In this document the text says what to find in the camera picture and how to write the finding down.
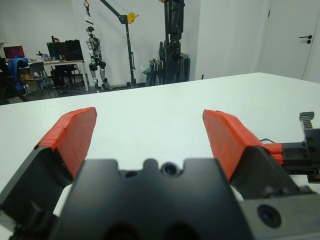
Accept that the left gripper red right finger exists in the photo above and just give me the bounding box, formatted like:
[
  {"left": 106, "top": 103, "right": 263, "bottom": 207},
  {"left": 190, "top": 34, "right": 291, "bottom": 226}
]
[{"left": 201, "top": 109, "right": 314, "bottom": 201}]

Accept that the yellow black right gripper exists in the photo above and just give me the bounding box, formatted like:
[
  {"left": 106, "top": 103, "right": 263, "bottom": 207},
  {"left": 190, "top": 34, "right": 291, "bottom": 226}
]
[{"left": 263, "top": 111, "right": 320, "bottom": 184}]

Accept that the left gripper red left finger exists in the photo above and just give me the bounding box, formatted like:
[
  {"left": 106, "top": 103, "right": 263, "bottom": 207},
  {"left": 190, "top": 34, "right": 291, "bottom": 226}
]
[{"left": 0, "top": 106, "right": 98, "bottom": 226}]

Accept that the white office desk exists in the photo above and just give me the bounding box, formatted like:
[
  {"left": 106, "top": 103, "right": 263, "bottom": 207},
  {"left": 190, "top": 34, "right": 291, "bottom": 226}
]
[{"left": 28, "top": 59, "right": 90, "bottom": 92}]

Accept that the grey office chair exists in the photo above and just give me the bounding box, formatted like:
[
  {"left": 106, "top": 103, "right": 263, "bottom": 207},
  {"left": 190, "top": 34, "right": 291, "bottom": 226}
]
[{"left": 28, "top": 61, "right": 55, "bottom": 95}]

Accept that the black computer monitor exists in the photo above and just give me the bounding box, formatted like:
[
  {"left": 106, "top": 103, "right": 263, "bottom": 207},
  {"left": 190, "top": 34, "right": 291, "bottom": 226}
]
[
  {"left": 65, "top": 39, "right": 84, "bottom": 62},
  {"left": 46, "top": 41, "right": 69, "bottom": 61}
]

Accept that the chair with blue jacket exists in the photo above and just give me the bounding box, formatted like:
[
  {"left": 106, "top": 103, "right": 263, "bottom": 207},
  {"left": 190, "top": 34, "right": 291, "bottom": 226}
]
[{"left": 7, "top": 56, "right": 30, "bottom": 97}]

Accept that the black office chair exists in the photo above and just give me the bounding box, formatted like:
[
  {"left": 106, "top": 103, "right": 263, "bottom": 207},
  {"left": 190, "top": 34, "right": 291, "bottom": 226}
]
[{"left": 0, "top": 56, "right": 15, "bottom": 102}]

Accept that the black tripod bundle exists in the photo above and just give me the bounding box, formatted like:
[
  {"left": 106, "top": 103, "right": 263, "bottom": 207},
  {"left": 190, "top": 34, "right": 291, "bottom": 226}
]
[{"left": 146, "top": 58, "right": 166, "bottom": 87}]

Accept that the hanging humanoid robot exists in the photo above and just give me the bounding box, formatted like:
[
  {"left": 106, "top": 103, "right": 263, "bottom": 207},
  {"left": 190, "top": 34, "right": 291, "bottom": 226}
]
[{"left": 85, "top": 26, "right": 112, "bottom": 93}]

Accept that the pale plastic bag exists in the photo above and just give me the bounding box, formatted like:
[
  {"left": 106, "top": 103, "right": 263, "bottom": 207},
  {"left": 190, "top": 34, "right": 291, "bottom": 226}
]
[{"left": 139, "top": 63, "right": 151, "bottom": 76}]

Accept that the monitor with red screen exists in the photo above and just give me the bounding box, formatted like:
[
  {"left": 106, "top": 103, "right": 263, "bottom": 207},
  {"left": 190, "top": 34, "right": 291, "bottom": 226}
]
[{"left": 2, "top": 45, "right": 26, "bottom": 60}]

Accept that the tall black equipment rack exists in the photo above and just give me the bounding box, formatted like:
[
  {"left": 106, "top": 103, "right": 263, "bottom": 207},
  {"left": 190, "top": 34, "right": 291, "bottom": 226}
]
[{"left": 158, "top": 0, "right": 187, "bottom": 85}]

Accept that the white door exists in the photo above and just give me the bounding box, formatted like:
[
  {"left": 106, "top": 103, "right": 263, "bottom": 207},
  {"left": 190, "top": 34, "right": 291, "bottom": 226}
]
[{"left": 257, "top": 0, "right": 320, "bottom": 84}]

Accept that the black gantry crane frame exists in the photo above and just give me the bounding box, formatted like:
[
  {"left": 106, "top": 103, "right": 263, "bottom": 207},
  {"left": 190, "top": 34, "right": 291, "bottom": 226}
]
[{"left": 83, "top": 0, "right": 140, "bottom": 92}]

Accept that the black door handle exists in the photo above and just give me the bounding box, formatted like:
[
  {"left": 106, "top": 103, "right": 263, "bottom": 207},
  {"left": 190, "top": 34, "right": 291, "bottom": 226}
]
[{"left": 298, "top": 34, "right": 314, "bottom": 45}]

